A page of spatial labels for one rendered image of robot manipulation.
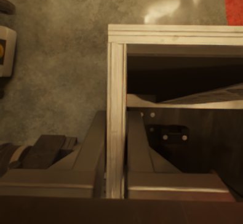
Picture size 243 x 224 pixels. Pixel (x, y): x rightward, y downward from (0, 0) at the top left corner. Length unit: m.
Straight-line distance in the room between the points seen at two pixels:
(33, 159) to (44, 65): 0.88
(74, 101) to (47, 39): 0.40
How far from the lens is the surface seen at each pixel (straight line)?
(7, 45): 1.15
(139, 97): 0.89
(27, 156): 0.36
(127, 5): 1.14
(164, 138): 0.89
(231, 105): 1.05
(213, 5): 1.24
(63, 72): 1.13
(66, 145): 0.37
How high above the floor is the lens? 1.06
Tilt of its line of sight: 82 degrees down
